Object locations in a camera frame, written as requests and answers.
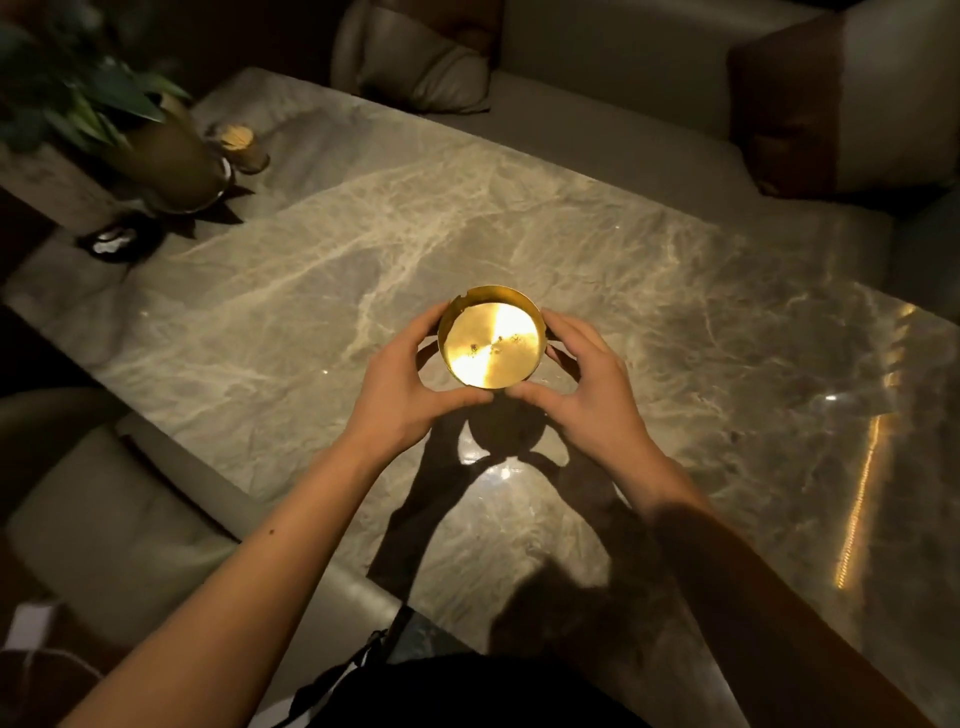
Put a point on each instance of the black shiny small object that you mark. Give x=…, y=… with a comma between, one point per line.
x=120, y=238

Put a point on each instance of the gold round plant pot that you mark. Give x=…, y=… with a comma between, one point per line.
x=176, y=157

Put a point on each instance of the beige and brown cushion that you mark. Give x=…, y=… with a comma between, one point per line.
x=424, y=56

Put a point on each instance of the person's right hand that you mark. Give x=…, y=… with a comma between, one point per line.
x=600, y=405

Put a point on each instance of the small glass toothpick jar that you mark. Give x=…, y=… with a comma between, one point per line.
x=244, y=146

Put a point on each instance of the person's right forearm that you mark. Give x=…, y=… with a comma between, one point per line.
x=757, y=607

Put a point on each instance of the person's black clothing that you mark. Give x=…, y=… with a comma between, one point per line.
x=465, y=694

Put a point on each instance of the brown and white cushion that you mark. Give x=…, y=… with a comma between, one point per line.
x=840, y=101

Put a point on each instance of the beige leather sofa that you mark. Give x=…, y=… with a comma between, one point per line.
x=675, y=127

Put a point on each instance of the person's left forearm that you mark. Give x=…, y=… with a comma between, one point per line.
x=247, y=585

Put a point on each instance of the person's right thumb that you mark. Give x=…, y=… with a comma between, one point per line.
x=536, y=394

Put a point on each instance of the person's left thumb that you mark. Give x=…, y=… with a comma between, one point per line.
x=457, y=397

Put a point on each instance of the person's right middle finger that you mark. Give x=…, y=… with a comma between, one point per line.
x=577, y=334

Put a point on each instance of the green potted plant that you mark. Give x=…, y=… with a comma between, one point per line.
x=71, y=79

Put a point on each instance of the round gold metal ashtray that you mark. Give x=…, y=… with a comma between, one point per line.
x=493, y=337

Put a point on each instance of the person's left hand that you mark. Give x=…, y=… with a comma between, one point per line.
x=394, y=401

